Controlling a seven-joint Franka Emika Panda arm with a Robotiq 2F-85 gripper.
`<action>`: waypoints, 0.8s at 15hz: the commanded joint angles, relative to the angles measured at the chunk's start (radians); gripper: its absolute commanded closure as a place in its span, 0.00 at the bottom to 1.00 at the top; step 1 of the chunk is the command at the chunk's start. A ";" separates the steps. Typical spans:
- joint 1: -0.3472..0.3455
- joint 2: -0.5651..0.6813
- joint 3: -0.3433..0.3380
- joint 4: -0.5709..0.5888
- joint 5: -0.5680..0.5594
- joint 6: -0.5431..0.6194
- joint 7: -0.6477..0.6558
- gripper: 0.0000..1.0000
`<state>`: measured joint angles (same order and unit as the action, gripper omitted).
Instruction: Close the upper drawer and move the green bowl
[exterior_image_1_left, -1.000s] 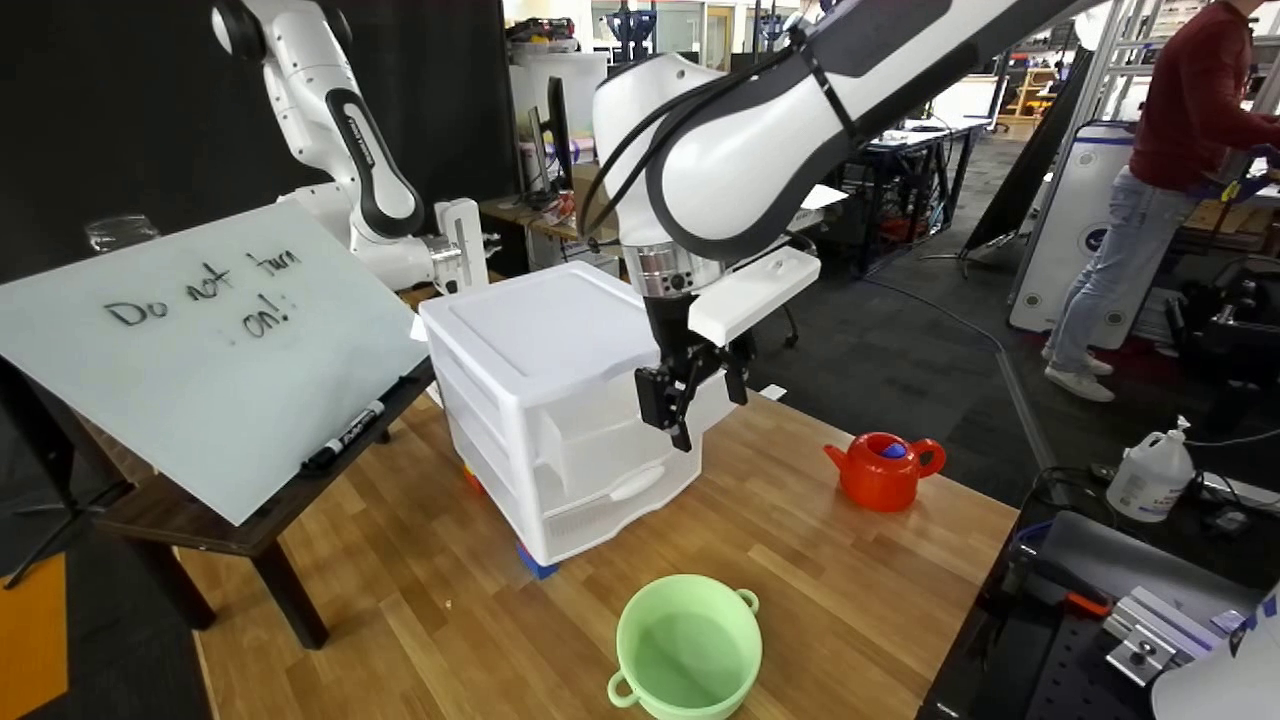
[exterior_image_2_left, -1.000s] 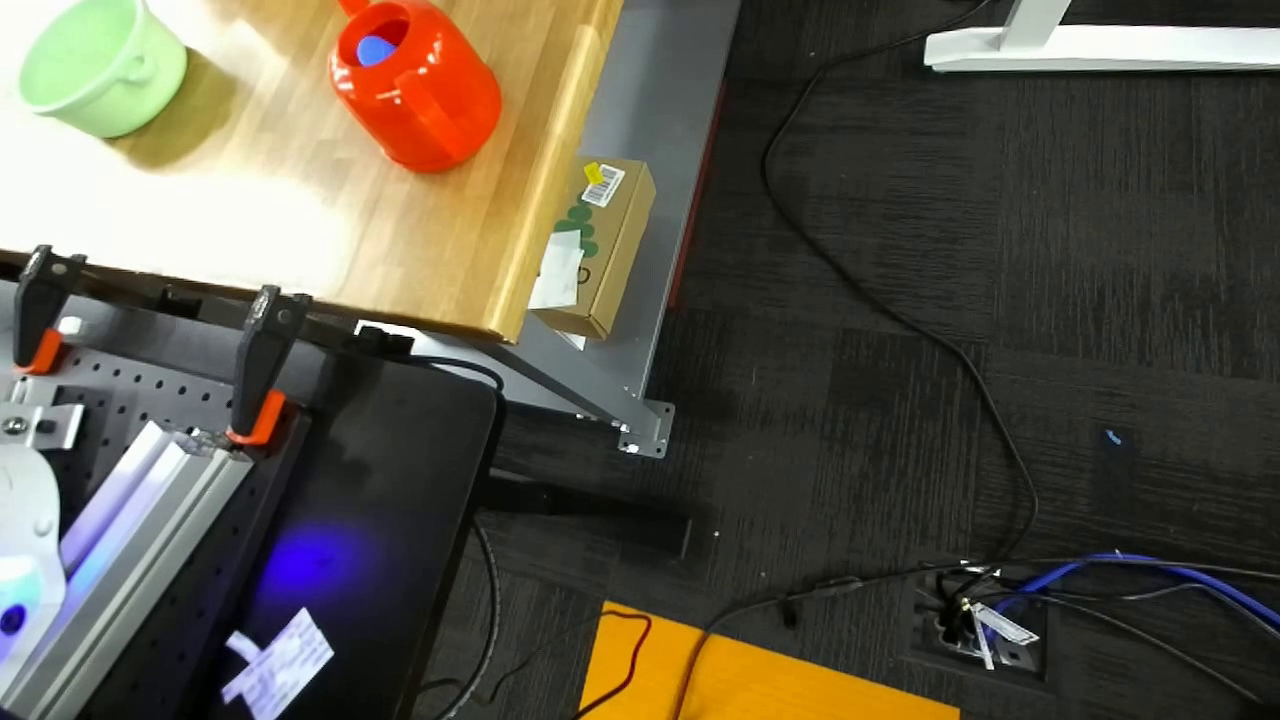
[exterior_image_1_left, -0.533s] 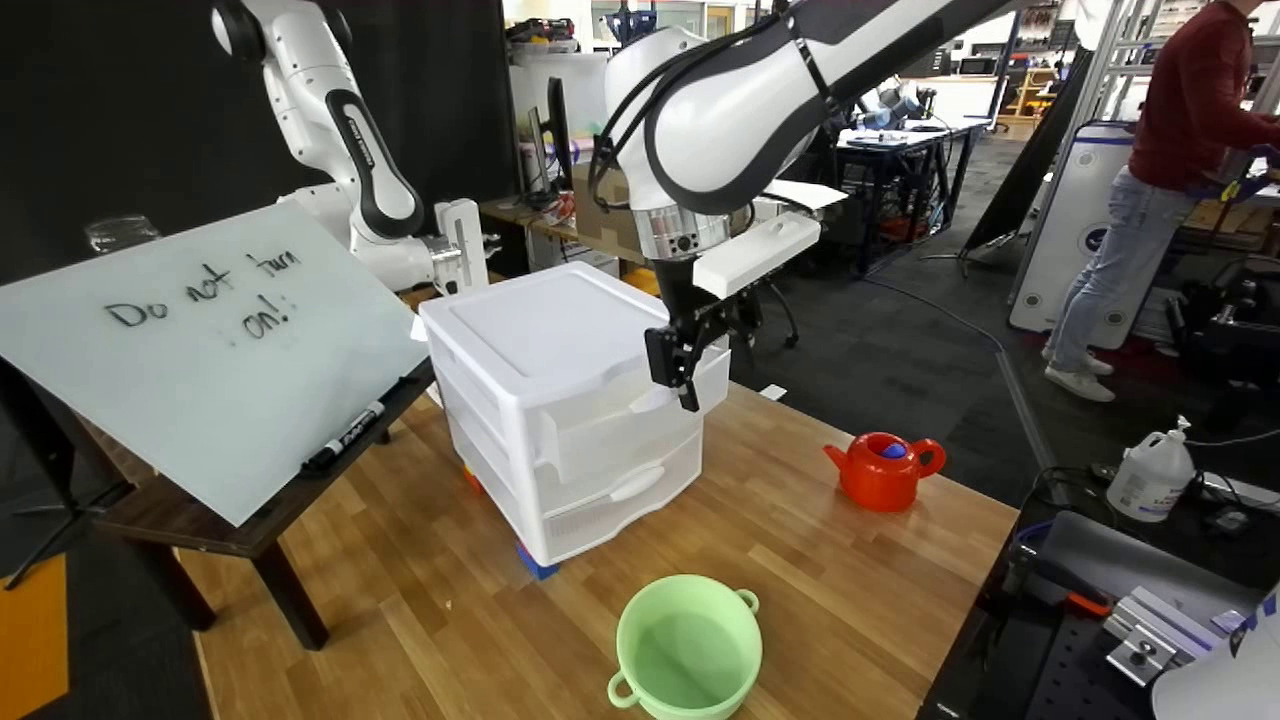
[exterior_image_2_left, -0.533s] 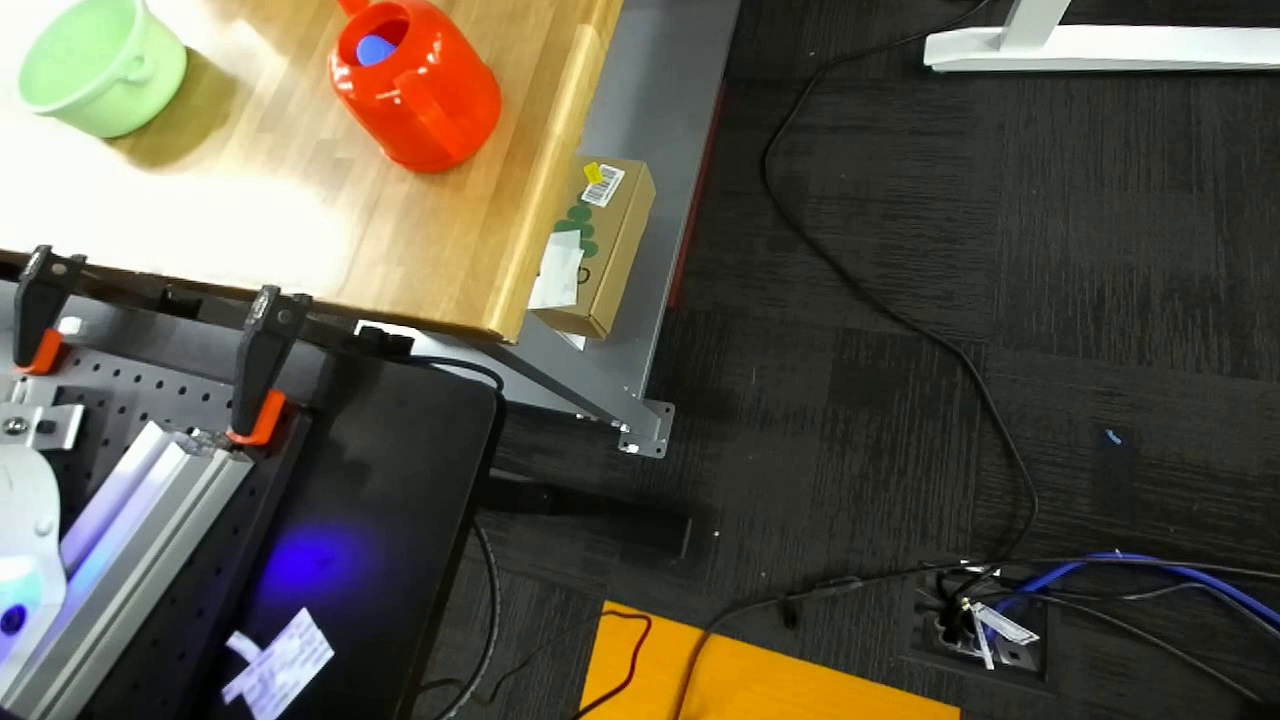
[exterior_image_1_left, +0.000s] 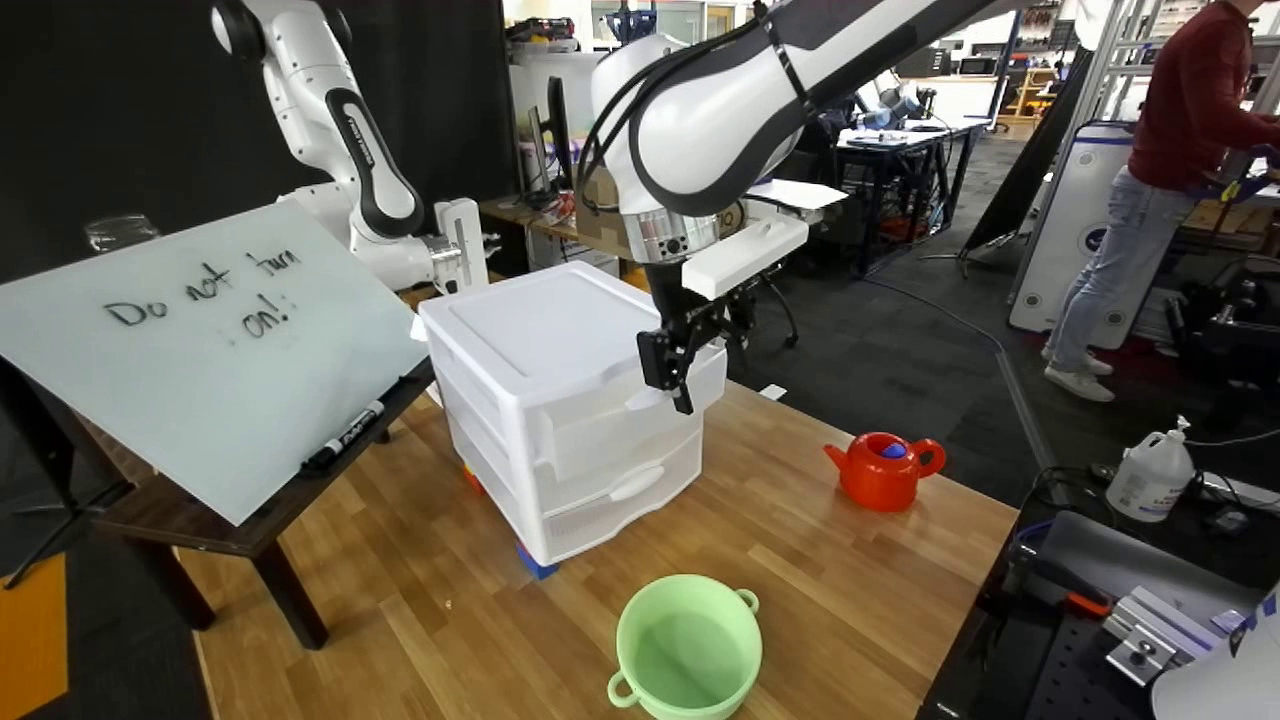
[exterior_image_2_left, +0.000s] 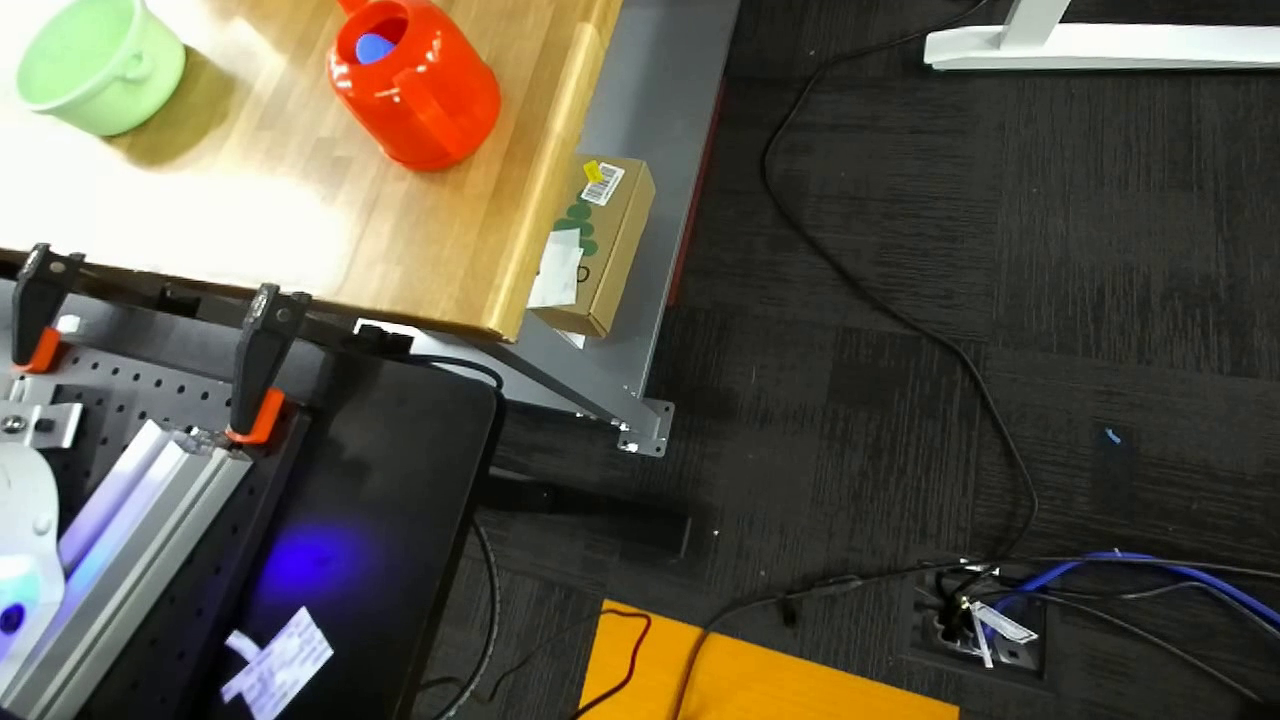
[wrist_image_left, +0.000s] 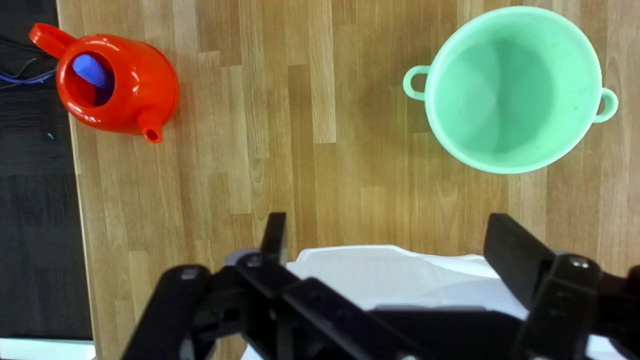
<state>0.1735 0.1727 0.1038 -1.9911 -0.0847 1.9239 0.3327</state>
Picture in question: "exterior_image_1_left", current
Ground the white translucent plastic drawer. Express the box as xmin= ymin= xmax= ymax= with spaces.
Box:
xmin=534 ymin=454 xmax=707 ymax=563
xmin=522 ymin=338 xmax=731 ymax=447
xmin=532 ymin=413 xmax=707 ymax=497

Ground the white wrist camera block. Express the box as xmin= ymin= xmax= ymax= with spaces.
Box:
xmin=679 ymin=175 xmax=850 ymax=305

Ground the person in red sweater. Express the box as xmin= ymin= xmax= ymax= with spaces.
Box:
xmin=1038 ymin=0 xmax=1280 ymax=409

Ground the cluttered background desk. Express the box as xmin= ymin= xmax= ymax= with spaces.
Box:
xmin=832 ymin=115 xmax=991 ymax=248

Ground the dark wooden stand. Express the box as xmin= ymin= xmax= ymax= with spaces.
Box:
xmin=0 ymin=357 xmax=442 ymax=657

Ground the black clamp with orange handle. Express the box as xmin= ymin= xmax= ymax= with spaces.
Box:
xmin=1010 ymin=555 xmax=1113 ymax=622

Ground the orange floor mat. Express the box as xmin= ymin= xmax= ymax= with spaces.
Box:
xmin=0 ymin=551 xmax=72 ymax=720

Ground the white leaning panel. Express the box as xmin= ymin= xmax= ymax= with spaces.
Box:
xmin=1008 ymin=118 xmax=1142 ymax=335

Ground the black perforated breadboard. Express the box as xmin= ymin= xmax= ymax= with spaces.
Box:
xmin=916 ymin=500 xmax=1280 ymax=720

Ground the black whiteboard marker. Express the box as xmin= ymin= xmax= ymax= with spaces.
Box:
xmin=297 ymin=403 xmax=390 ymax=478

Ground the white plastic jug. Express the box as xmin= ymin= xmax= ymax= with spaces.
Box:
xmin=1102 ymin=413 xmax=1200 ymax=528

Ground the blue tape piece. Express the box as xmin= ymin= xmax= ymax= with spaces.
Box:
xmin=516 ymin=543 xmax=565 ymax=583

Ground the aluminium extrusion profile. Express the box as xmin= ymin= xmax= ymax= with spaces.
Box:
xmin=1098 ymin=583 xmax=1257 ymax=693

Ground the green plastic cup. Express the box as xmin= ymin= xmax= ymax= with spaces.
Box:
xmin=602 ymin=573 xmax=766 ymax=720

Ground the red toy teapot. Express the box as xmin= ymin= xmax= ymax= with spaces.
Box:
xmin=820 ymin=429 xmax=950 ymax=514

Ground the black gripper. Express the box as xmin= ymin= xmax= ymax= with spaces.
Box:
xmin=637 ymin=257 xmax=740 ymax=416

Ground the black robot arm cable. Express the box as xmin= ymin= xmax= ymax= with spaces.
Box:
xmin=573 ymin=7 xmax=813 ymax=218

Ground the whiteboard with handwritten note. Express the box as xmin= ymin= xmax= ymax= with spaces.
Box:
xmin=0 ymin=203 xmax=433 ymax=531

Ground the white plastic drawer cabinet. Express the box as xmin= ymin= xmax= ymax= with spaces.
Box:
xmin=416 ymin=257 xmax=731 ymax=573

